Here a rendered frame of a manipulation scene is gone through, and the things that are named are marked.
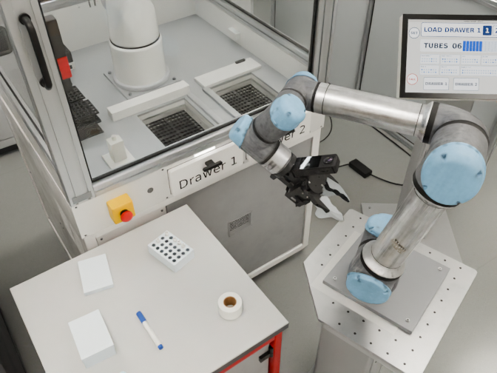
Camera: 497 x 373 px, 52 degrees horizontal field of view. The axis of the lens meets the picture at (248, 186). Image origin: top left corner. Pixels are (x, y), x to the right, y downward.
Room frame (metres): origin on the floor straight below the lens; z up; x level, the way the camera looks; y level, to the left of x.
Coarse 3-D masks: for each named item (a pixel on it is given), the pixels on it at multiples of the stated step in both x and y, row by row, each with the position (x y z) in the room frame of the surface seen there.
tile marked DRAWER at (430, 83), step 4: (424, 80) 1.66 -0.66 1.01; (428, 80) 1.66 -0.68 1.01; (432, 80) 1.66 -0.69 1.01; (436, 80) 1.66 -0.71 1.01; (440, 80) 1.66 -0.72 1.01; (444, 80) 1.66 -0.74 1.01; (448, 80) 1.66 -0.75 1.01; (424, 84) 1.65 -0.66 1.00; (428, 84) 1.65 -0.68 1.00; (432, 84) 1.65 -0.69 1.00; (436, 84) 1.65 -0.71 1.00; (440, 84) 1.65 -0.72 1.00; (444, 84) 1.65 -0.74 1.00; (448, 84) 1.64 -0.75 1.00; (424, 88) 1.64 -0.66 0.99; (428, 88) 1.64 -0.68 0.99; (432, 88) 1.64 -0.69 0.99; (436, 88) 1.64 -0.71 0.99; (440, 88) 1.64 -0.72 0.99; (444, 88) 1.64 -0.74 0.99; (448, 88) 1.64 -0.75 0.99
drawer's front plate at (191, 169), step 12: (228, 144) 1.39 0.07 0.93; (204, 156) 1.33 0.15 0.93; (216, 156) 1.35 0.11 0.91; (228, 156) 1.38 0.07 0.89; (240, 156) 1.41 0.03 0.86; (180, 168) 1.27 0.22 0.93; (192, 168) 1.30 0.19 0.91; (216, 168) 1.35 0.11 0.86; (228, 168) 1.38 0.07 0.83; (180, 180) 1.27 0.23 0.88; (192, 180) 1.29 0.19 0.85; (204, 180) 1.32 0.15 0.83; (180, 192) 1.27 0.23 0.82
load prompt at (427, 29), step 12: (432, 24) 1.79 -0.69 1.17; (444, 24) 1.79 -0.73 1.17; (456, 24) 1.78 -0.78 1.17; (468, 24) 1.78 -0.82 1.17; (480, 24) 1.78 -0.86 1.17; (492, 24) 1.78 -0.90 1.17; (432, 36) 1.76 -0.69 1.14; (444, 36) 1.76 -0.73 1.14; (456, 36) 1.76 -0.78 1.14; (468, 36) 1.76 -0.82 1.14; (480, 36) 1.75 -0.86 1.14; (492, 36) 1.75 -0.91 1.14
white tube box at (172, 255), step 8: (160, 240) 1.07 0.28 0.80; (168, 240) 1.07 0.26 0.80; (152, 248) 1.04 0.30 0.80; (160, 248) 1.04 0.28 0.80; (168, 248) 1.04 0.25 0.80; (176, 248) 1.04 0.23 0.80; (184, 248) 1.04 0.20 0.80; (160, 256) 1.01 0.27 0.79; (168, 256) 1.01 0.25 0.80; (176, 256) 1.01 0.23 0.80; (184, 256) 1.01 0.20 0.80; (192, 256) 1.03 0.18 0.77; (168, 264) 0.99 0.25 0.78; (176, 264) 0.98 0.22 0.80; (184, 264) 1.00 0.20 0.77
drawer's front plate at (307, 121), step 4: (308, 112) 1.58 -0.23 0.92; (308, 116) 1.59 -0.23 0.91; (304, 120) 1.57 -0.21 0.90; (308, 120) 1.59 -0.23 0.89; (300, 124) 1.56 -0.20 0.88; (304, 124) 1.57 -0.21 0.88; (308, 124) 1.59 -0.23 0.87; (296, 128) 1.55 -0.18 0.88; (300, 128) 1.57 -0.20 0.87; (304, 128) 1.58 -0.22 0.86; (308, 128) 1.59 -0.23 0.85; (296, 132) 1.55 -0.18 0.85; (304, 132) 1.58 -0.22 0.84; (308, 132) 1.59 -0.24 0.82; (284, 136) 1.52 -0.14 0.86; (296, 136) 1.55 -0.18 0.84; (300, 136) 1.57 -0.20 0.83; (284, 140) 1.52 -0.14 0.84; (288, 140) 1.53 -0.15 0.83; (292, 140) 1.54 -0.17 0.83; (284, 144) 1.52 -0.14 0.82; (248, 156) 1.43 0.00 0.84; (248, 160) 1.43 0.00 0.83
